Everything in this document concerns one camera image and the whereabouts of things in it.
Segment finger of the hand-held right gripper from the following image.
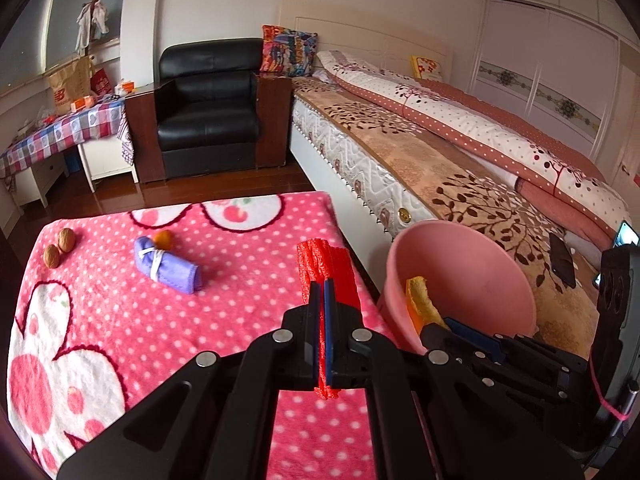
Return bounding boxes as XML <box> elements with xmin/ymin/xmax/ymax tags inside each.
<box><xmin>444</xmin><ymin>317</ymin><xmax>506</xmax><ymax>363</ymax></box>
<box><xmin>419</xmin><ymin>324</ymin><xmax>483</xmax><ymax>363</ymax></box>

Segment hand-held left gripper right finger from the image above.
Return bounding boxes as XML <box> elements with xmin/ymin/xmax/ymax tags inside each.
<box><xmin>324</xmin><ymin>280</ymin><xmax>586</xmax><ymax>480</ymax></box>

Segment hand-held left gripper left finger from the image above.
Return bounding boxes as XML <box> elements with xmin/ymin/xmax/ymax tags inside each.
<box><xmin>57</xmin><ymin>281</ymin><xmax>321</xmax><ymax>480</ymax></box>

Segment yellow plastic bag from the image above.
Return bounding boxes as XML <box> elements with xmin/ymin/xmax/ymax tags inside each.
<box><xmin>405</xmin><ymin>276</ymin><xmax>447</xmax><ymax>332</ymax></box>

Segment pink plastic bin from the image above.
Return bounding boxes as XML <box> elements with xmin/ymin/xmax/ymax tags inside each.
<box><xmin>376</xmin><ymin>220</ymin><xmax>537</xmax><ymax>356</ymax></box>

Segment black smartphone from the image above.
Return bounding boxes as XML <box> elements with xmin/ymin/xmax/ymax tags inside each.
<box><xmin>549</xmin><ymin>232</ymin><xmax>577</xmax><ymax>289</ymax></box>

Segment smartphone with lit screen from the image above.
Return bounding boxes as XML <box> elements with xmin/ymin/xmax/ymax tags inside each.
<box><xmin>612</xmin><ymin>220</ymin><xmax>640</xmax><ymax>249</ymax></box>

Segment pink dotted fleece blanket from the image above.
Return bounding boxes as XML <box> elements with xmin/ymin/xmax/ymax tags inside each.
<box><xmin>7</xmin><ymin>191</ymin><xmax>441</xmax><ymax>480</ymax></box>

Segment purple rolled cloth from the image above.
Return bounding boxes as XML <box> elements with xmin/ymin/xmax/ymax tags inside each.
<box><xmin>134</xmin><ymin>236</ymin><xmax>203</xmax><ymax>295</ymax></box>

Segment brown leaf print bedsheet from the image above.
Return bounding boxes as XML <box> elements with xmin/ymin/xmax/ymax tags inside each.
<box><xmin>292</xmin><ymin>76</ymin><xmax>601</xmax><ymax>356</ymax></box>

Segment bed with patterned quilt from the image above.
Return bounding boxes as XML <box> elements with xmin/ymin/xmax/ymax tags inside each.
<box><xmin>289</xmin><ymin>76</ymin><xmax>631</xmax><ymax>361</ymax></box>

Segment pink white tree print duvet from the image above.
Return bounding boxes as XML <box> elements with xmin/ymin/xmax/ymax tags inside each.
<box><xmin>316</xmin><ymin>50</ymin><xmax>631</xmax><ymax>241</ymax></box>

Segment black leather armchair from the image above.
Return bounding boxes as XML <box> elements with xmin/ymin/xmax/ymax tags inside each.
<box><xmin>124</xmin><ymin>37</ymin><xmax>293</xmax><ymax>184</ymax></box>

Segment yellow flowered box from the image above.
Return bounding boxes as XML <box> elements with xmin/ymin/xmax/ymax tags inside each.
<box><xmin>410</xmin><ymin>55</ymin><xmax>444</xmax><ymax>81</ymax></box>

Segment white table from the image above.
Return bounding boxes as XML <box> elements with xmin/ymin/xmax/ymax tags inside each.
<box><xmin>10</xmin><ymin>137</ymin><xmax>140</xmax><ymax>208</ymax></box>

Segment white wardrobe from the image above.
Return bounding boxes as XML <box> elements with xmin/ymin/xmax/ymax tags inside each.
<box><xmin>467</xmin><ymin>0</ymin><xmax>640</xmax><ymax>196</ymax></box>

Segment colourful printed pillow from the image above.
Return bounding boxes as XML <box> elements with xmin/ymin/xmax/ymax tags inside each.
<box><xmin>260</xmin><ymin>25</ymin><xmax>319</xmax><ymax>78</ymax></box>

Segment cream bed headboard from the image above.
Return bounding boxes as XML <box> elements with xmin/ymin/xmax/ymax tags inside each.
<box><xmin>277</xmin><ymin>0</ymin><xmax>453</xmax><ymax>81</ymax></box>

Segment plaid-covered side table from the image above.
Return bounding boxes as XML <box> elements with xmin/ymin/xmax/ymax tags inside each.
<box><xmin>0</xmin><ymin>97</ymin><xmax>134</xmax><ymax>181</ymax></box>

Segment red shopping bag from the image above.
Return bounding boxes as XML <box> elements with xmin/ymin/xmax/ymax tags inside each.
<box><xmin>90</xmin><ymin>67</ymin><xmax>115</xmax><ymax>97</ymax></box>

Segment brown paper bag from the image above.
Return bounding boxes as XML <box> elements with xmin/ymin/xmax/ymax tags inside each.
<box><xmin>47</xmin><ymin>57</ymin><xmax>96</xmax><ymax>115</ymax></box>

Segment hanging white clothes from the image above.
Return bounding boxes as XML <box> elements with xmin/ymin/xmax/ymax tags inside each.
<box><xmin>75</xmin><ymin>0</ymin><xmax>110</xmax><ymax>56</ymax></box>

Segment pink cord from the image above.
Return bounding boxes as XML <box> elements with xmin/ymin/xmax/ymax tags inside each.
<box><xmin>587</xmin><ymin>355</ymin><xmax>632</xmax><ymax>421</ymax></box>

